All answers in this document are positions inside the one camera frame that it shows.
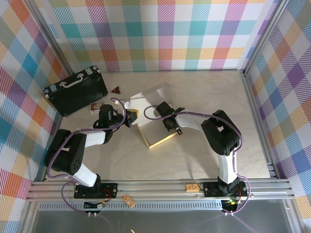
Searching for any cream paper box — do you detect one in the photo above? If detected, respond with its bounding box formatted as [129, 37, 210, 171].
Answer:
[130, 82, 182, 150]

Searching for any small picture card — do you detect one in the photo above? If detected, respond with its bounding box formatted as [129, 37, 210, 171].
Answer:
[89, 101, 105, 114]

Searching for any small printed wooden block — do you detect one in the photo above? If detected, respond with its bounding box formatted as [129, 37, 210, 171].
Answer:
[185, 183, 201, 193]

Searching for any perforated metal strip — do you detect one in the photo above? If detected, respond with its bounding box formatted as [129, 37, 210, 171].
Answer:
[38, 203, 225, 211]

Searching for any green lit electronics board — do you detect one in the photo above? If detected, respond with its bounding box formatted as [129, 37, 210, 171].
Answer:
[222, 197, 240, 207]

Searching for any grey metal sheet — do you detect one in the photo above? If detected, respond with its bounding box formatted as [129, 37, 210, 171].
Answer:
[23, 201, 305, 233]

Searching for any black briefcase with white handle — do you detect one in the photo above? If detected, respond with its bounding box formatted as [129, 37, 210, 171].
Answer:
[42, 66, 109, 117]

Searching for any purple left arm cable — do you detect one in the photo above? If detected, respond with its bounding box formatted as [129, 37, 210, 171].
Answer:
[46, 97, 129, 216]

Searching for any aluminium side rail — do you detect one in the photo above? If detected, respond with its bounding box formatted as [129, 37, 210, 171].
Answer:
[42, 111, 63, 182]
[240, 69, 278, 180]

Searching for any aluminium frame rail with mounts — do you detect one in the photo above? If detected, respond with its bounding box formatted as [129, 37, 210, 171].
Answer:
[26, 181, 295, 202]

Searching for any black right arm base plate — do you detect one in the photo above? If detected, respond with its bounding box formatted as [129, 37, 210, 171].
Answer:
[203, 181, 249, 198]

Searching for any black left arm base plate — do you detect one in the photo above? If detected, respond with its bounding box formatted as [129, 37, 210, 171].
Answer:
[73, 182, 119, 200]

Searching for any small electronics module with wires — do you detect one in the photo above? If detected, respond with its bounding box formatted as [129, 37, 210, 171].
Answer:
[83, 200, 108, 212]

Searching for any aluminium frame post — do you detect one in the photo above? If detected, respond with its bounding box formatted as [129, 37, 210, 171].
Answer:
[241, 0, 293, 75]
[30, 0, 77, 75]

